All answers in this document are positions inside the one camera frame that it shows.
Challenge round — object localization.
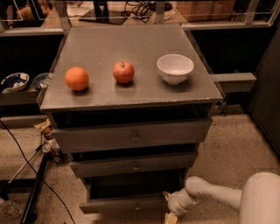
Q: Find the red apple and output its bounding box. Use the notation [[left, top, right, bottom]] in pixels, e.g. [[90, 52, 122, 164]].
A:
[[113, 60, 135, 84]]

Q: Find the black cable bundle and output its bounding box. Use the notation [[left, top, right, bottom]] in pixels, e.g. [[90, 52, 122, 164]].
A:
[[121, 0, 174, 25]]

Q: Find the grey drawer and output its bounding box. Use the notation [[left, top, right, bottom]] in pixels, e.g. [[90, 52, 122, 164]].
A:
[[70, 151, 197, 178], [80, 169, 185, 214], [52, 118, 212, 153]]

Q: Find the orange fruit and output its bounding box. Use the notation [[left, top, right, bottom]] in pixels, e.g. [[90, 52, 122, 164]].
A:
[[64, 66, 89, 91]]

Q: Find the grey drawer cabinet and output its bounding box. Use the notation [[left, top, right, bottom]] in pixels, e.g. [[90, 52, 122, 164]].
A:
[[37, 24, 224, 196]]

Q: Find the black monitor base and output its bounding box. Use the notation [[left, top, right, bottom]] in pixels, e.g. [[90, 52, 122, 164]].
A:
[[79, 1, 127, 25]]

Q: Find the snack wrapper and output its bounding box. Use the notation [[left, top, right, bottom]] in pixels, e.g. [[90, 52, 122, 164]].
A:
[[34, 119, 52, 135]]

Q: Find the black tripod stand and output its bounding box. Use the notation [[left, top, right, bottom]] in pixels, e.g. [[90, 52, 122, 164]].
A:
[[0, 155, 49, 224]]

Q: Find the grey middle drawer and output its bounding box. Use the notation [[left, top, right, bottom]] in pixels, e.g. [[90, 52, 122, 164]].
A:
[[70, 151, 197, 178]]

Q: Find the grey side shelf block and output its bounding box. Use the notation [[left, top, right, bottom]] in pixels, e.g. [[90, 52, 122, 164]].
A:
[[211, 73, 256, 93]]

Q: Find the black floor cable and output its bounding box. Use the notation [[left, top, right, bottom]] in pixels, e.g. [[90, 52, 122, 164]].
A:
[[0, 118, 76, 224]]

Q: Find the dark small bowl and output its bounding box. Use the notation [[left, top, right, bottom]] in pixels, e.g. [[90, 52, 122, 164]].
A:
[[32, 73, 50, 90]]

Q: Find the white bowl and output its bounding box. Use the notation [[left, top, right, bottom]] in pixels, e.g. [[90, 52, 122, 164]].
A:
[[157, 54, 194, 85]]

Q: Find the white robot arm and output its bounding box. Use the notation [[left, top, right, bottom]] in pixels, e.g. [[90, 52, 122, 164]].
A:
[[163, 172, 280, 224]]

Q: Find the grey bottom drawer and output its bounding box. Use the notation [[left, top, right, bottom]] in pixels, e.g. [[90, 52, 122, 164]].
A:
[[80, 169, 185, 214]]

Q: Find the grey top drawer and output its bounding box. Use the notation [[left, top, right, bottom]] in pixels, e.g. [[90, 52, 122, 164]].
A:
[[52, 118, 212, 153]]

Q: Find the blue patterned bowl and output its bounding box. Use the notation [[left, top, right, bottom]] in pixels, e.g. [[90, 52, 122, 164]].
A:
[[1, 73, 30, 91]]

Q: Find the cardboard box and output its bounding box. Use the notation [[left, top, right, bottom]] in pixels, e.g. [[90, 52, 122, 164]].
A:
[[176, 0, 236, 22]]

